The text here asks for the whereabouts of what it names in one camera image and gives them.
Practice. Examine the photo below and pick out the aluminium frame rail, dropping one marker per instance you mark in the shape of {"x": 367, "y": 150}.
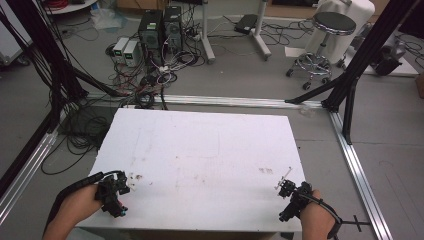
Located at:
{"x": 233, "y": 101}
{"x": 360, "y": 180}
{"x": 26, "y": 173}

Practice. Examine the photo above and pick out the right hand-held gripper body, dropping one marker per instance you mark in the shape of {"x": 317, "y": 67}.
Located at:
{"x": 295, "y": 201}

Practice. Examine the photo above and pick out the white power supply box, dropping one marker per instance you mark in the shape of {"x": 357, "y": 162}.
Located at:
{"x": 120, "y": 48}
{"x": 130, "y": 53}

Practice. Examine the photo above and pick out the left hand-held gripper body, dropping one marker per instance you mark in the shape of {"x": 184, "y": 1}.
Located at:
{"x": 109, "y": 199}

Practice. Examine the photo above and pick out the person's right hand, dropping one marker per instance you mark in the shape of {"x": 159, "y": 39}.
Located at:
{"x": 316, "y": 218}

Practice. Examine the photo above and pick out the clear plastic bag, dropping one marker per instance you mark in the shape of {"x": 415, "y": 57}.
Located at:
{"x": 106, "y": 18}

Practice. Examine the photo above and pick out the white covered furniture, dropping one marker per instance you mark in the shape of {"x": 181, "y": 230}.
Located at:
{"x": 358, "y": 13}

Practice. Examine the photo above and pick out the flat black box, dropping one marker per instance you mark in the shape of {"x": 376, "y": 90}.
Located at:
{"x": 246, "y": 23}

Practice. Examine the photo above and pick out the white round table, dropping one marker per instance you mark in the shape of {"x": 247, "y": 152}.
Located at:
{"x": 71, "y": 6}

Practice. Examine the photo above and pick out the white stand leg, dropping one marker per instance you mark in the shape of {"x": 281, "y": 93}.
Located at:
{"x": 206, "y": 36}
{"x": 261, "y": 33}

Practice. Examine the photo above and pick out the white cabinet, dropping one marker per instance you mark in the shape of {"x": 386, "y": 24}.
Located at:
{"x": 11, "y": 40}

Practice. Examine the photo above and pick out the black round stool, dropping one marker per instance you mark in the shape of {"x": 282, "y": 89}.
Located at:
{"x": 328, "y": 26}

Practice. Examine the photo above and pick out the person's left hand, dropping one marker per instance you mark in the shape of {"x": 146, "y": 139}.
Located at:
{"x": 77, "y": 208}

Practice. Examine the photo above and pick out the black computer tower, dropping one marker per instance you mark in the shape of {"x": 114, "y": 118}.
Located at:
{"x": 173, "y": 28}
{"x": 151, "y": 35}

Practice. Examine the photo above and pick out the black device on platform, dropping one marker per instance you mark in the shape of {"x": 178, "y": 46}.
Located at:
{"x": 388, "y": 61}

